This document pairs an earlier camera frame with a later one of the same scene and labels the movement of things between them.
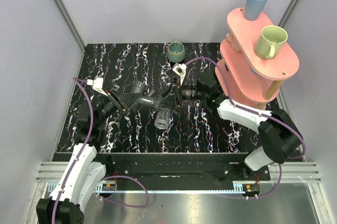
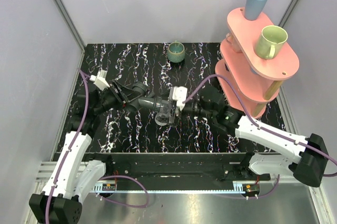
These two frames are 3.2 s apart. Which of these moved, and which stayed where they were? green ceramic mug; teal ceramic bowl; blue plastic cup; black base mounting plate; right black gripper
Moved: right black gripper
Stayed: black base mounting plate; green ceramic mug; blue plastic cup; teal ceramic bowl
